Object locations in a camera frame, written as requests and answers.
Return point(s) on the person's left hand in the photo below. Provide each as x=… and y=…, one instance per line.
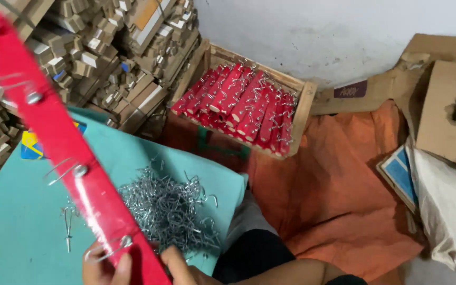
x=98, y=269

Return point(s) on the wooden crate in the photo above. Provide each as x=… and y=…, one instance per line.
x=305, y=103

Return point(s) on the small torn cardboard piece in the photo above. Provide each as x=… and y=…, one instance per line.
x=437, y=118

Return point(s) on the teal cloth sheet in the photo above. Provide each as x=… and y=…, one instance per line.
x=22, y=221

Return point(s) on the white woven sack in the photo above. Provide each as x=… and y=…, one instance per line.
x=449, y=213

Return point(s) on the person's right hand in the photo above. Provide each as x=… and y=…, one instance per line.
x=184, y=273

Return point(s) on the pile of loose metal hooks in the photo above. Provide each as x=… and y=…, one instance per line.
x=168, y=209

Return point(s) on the grey garment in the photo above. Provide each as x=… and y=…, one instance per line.
x=247, y=217

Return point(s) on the stack of red hook racks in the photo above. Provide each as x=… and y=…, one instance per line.
x=244, y=103

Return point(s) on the blue and yellow packet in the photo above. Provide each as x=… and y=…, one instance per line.
x=30, y=146

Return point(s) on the blue flat box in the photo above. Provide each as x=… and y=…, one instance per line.
x=400, y=174

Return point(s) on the heap of cardboard packaging bundles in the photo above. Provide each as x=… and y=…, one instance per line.
x=105, y=51

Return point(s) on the black shorts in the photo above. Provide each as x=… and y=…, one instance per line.
x=251, y=253

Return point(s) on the single metal screw hook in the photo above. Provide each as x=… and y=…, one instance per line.
x=68, y=221

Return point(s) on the orange tarp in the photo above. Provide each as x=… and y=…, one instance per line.
x=331, y=186

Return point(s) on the large torn cardboard sheet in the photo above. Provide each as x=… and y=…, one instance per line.
x=378, y=89

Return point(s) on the red wooden hook rack strip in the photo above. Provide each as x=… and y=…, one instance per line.
x=59, y=130

